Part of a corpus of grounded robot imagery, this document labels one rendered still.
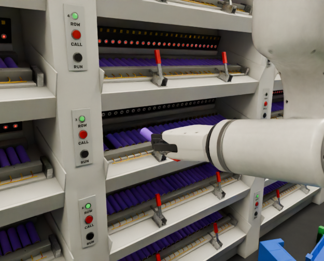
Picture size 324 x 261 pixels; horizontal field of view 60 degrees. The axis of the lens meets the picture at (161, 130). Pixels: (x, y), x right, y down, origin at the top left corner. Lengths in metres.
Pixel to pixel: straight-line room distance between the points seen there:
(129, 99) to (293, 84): 0.37
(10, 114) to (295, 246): 1.24
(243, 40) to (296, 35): 0.73
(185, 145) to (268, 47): 0.19
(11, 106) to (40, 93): 0.06
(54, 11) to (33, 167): 0.32
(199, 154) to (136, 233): 0.43
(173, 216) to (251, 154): 0.55
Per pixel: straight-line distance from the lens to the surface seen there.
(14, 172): 0.67
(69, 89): 0.60
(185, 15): 0.78
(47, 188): 0.65
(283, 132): 0.38
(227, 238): 1.18
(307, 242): 1.50
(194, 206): 0.96
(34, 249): 0.76
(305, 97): 0.47
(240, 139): 0.40
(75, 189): 0.65
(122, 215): 0.83
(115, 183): 0.70
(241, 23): 0.96
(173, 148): 0.49
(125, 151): 0.74
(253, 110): 1.07
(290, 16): 0.37
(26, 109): 0.58
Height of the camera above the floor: 0.78
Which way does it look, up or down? 14 degrees down
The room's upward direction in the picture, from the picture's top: straight up
